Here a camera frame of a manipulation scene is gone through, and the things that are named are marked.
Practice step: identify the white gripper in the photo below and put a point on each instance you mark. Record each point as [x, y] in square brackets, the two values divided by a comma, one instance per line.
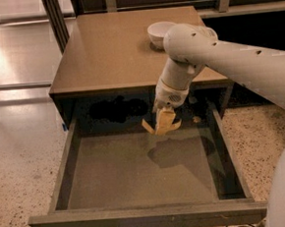
[168, 97]

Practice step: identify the dark green yellow sponge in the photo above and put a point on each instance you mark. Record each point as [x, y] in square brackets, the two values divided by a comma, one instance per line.
[146, 125]

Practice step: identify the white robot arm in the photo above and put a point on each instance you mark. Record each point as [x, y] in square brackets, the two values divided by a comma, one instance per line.
[262, 70]

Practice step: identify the brown cabinet with counter top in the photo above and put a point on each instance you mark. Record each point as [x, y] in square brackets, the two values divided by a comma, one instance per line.
[110, 52]

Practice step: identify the open grey top drawer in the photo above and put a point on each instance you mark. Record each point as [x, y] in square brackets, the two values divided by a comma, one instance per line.
[189, 178]

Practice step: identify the white ceramic bowl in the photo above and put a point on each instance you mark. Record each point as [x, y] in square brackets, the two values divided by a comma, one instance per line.
[157, 31]

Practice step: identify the dark metal post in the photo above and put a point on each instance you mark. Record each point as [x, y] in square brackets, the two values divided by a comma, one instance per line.
[57, 22]

